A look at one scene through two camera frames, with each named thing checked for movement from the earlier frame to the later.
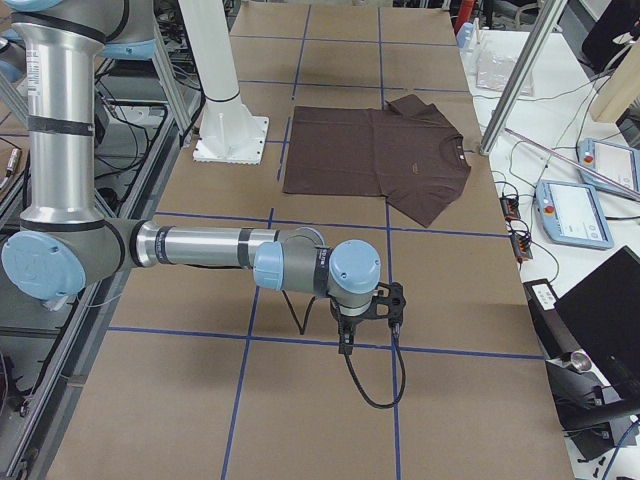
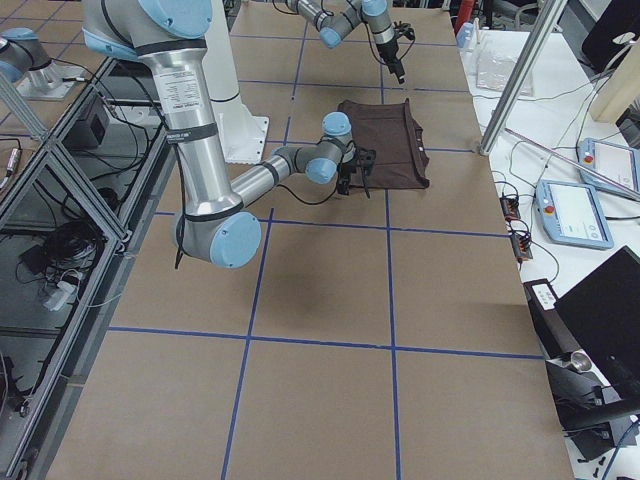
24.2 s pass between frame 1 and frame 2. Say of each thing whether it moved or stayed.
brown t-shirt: moved
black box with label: stayed
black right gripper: moved
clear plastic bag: stayed
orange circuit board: stayed
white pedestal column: stayed
